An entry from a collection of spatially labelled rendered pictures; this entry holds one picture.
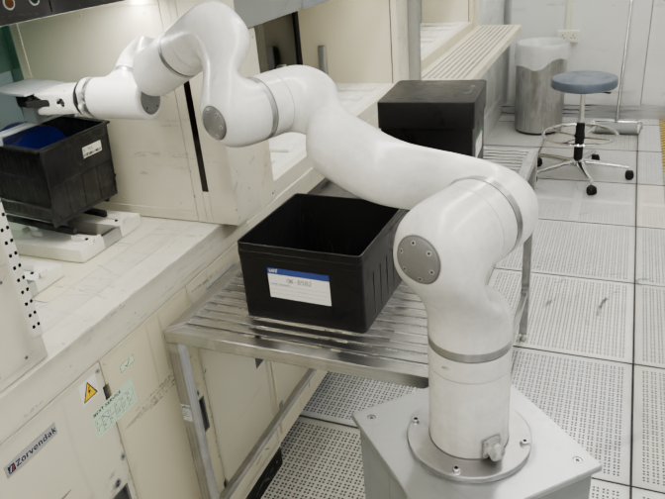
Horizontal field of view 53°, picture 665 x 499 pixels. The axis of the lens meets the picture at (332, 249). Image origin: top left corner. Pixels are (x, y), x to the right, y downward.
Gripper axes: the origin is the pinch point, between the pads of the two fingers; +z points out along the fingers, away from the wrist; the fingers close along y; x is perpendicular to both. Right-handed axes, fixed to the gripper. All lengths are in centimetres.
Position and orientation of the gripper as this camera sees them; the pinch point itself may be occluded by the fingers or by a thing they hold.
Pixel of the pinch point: (32, 96)
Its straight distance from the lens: 163.1
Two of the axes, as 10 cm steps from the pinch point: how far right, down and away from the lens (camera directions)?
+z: -9.2, -1.0, 3.7
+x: -0.8, -9.0, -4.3
